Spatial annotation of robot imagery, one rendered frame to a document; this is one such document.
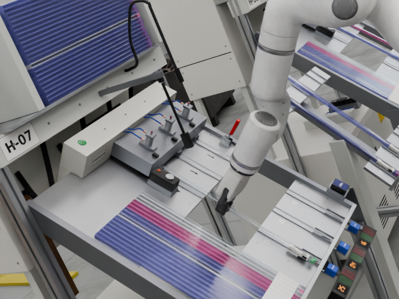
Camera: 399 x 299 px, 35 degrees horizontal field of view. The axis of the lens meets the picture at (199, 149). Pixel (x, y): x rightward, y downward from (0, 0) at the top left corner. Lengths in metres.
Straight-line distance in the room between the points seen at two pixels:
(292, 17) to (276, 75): 0.15
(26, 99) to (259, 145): 0.59
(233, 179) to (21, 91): 0.59
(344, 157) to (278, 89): 0.77
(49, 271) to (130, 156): 0.39
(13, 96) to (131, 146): 0.37
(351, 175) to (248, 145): 0.75
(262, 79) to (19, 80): 0.60
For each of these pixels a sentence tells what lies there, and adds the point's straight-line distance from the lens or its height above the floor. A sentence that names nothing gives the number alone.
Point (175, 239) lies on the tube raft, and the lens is 1.64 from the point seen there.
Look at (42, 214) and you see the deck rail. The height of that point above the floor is 1.16.
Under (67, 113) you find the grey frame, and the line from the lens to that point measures 1.73.
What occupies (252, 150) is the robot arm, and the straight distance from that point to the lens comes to 1.61.
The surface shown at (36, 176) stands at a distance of 1.84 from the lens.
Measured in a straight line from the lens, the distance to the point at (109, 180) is 1.77.
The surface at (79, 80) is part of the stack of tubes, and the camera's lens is 1.75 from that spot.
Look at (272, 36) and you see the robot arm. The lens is 1.48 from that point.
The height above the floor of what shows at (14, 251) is 1.07.
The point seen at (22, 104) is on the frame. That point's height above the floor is 1.42.
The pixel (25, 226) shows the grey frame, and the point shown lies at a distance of 1.62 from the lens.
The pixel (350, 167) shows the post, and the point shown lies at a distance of 2.27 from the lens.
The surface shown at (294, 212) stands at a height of 0.81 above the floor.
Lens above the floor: 1.56
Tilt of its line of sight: 15 degrees down
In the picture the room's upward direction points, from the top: 23 degrees counter-clockwise
